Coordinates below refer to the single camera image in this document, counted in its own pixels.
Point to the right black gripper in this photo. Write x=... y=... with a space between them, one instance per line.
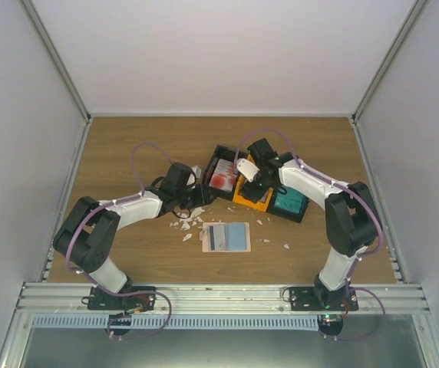
x=252 y=194

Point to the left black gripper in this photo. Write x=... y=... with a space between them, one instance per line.
x=202 y=196

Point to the white blossom VIP card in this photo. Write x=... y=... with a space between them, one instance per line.
x=217 y=237

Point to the beige leather card holder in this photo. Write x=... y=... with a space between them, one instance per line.
x=238 y=238

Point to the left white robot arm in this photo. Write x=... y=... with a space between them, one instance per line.
x=86 y=236

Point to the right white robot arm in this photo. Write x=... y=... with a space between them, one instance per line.
x=353 y=228

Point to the red circle cards stack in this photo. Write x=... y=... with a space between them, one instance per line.
x=224 y=176

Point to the teal cards stack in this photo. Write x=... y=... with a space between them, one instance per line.
x=290 y=200

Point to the yellow bin middle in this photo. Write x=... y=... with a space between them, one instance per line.
x=261 y=205

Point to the black bin left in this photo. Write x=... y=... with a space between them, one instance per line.
x=220 y=152

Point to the black bin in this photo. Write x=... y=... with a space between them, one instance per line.
x=220 y=152
x=285 y=215

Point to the black bin right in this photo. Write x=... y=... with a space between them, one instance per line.
x=285 y=215

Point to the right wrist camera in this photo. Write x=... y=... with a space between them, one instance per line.
x=247 y=169

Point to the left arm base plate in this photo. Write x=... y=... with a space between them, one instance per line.
x=123 y=307

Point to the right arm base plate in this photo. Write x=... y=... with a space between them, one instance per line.
x=331 y=308

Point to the aluminium rail frame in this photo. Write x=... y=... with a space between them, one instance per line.
x=217 y=299

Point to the grey slotted cable duct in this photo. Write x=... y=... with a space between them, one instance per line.
x=180 y=322

